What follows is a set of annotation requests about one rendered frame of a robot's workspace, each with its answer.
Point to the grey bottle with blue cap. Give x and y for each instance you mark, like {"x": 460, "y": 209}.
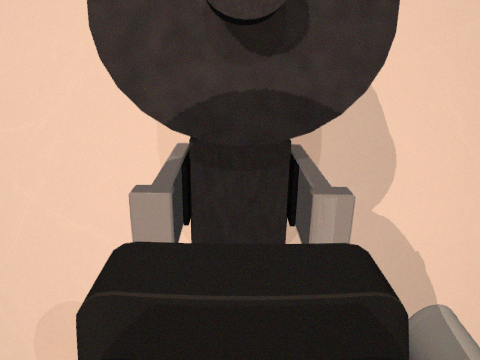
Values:
{"x": 435, "y": 333}

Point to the blue kettle with black handle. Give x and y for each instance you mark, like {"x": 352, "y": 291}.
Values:
{"x": 242, "y": 75}

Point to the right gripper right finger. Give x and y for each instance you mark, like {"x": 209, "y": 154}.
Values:
{"x": 322, "y": 214}

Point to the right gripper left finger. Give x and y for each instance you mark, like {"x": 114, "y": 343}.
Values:
{"x": 159, "y": 211}

